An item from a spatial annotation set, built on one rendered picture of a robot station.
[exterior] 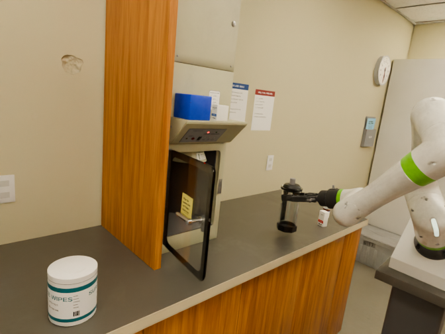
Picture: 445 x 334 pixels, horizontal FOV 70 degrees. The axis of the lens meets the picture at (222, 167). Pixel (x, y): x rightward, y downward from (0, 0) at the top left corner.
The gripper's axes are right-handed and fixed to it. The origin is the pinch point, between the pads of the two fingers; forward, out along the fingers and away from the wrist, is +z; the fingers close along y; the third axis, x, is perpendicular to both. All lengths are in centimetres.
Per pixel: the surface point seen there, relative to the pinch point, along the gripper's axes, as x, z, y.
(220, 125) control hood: -34, -3, 49
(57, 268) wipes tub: 6, 4, 109
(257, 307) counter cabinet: 46, 0, 30
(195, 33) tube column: -69, 0, 56
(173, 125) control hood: -35, 4, 66
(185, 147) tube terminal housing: -27, 10, 57
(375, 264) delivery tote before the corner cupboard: 101, 41, -205
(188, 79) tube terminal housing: -52, 4, 58
